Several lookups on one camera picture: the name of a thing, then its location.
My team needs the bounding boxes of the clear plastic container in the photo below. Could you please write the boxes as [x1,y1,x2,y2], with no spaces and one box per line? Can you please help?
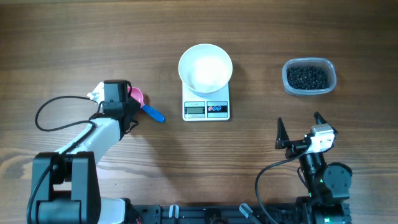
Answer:
[282,57,337,96]

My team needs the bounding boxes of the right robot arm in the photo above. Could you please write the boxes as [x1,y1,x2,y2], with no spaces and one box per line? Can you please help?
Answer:
[275,112,353,224]

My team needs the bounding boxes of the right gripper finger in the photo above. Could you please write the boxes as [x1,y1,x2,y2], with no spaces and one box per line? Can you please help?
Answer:
[314,111,338,136]
[275,118,291,149]

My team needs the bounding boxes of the pink scoop with blue handle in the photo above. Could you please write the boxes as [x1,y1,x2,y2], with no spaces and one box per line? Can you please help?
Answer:
[127,87,165,123]

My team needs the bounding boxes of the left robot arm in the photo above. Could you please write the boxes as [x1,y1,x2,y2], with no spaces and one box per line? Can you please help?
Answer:
[26,80,140,223]

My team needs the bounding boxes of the black beans in container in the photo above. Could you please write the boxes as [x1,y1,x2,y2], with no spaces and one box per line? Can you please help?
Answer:
[287,65,329,90]

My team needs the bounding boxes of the white digital kitchen scale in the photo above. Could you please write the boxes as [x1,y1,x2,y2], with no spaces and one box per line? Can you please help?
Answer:
[182,84,230,122]

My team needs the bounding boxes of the white bowl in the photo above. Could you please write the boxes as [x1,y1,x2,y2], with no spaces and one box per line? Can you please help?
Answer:
[178,44,233,98]

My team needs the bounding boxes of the right black cable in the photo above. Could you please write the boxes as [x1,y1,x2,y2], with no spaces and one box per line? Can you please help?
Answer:
[254,142,312,224]

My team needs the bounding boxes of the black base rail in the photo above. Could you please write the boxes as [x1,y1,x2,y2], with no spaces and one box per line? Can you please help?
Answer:
[124,203,352,224]

